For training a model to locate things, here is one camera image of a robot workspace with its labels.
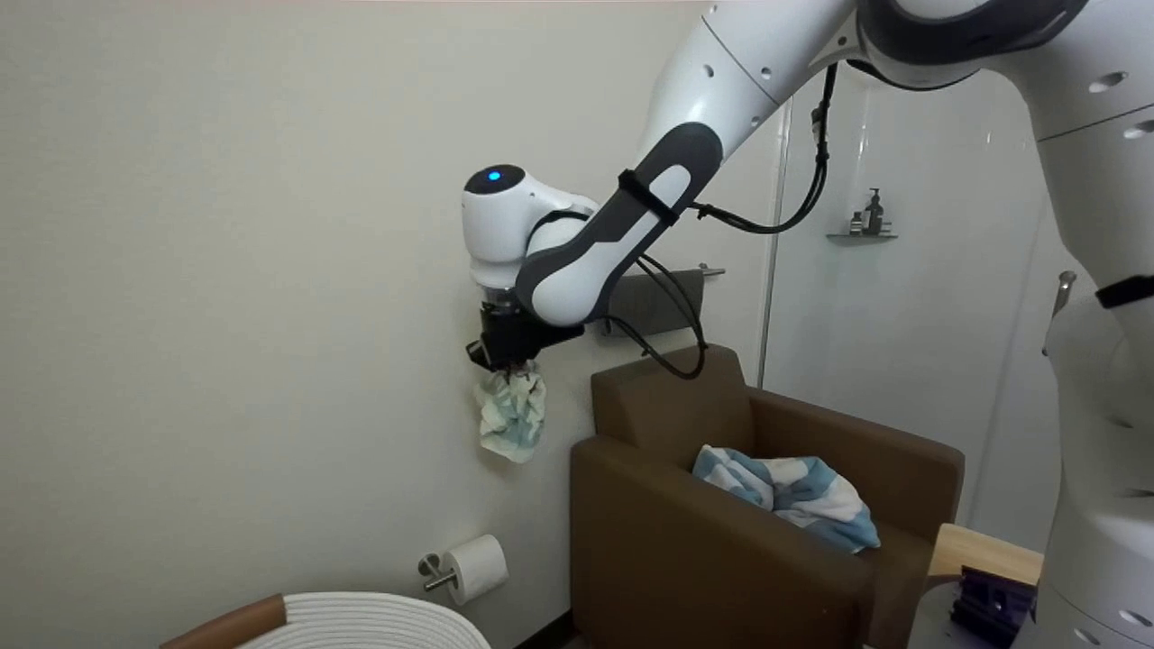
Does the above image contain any white green patterned towel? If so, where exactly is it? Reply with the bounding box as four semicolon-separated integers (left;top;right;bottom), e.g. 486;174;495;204
469;360;551;469

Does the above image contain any white rope laundry hamper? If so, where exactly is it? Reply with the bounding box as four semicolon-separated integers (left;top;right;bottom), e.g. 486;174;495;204
160;588;495;649

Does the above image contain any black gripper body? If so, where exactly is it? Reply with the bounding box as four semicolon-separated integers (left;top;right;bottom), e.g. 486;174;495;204
475;295;569;360

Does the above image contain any chrome shower door handle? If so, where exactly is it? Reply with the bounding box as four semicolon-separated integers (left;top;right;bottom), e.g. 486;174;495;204
1051;268;1081;321

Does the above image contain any glass shower enclosure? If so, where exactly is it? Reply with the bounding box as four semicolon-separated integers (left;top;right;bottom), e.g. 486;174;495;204
753;64;1085;557

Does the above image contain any brown armchair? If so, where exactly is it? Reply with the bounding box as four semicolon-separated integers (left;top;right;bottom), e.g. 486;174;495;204
566;341;966;649

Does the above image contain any light wooden side table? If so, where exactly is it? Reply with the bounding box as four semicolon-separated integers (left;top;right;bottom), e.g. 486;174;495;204
925;518;1046;592

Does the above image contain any purple bag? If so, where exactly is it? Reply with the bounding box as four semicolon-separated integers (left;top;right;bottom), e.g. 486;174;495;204
949;565;1040;649

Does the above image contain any chrome toilet paper holder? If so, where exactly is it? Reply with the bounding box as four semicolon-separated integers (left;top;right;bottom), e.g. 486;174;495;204
415;550;467;598

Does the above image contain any grey hanging towel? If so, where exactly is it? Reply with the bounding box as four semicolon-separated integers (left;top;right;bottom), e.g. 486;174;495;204
597;268;715;345

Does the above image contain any blue white striped towel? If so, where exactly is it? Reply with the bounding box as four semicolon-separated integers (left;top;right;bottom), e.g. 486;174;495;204
688;440;883;558

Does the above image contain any glass shower shelf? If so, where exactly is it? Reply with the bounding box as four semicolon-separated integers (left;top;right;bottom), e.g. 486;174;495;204
823;223;903;248

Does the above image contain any white toilet paper roll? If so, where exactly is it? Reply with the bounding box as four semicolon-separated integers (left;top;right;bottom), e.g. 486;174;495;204
443;532;513;607

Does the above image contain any dark bottle on shelf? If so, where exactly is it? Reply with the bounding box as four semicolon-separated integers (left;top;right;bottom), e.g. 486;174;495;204
843;184;891;237

